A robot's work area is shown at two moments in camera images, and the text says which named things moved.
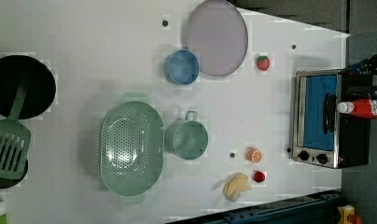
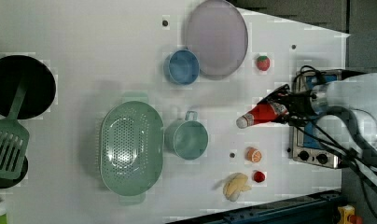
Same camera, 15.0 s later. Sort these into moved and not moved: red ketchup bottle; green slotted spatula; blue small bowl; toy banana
Moved: red ketchup bottle
Not moved: green slotted spatula; blue small bowl; toy banana
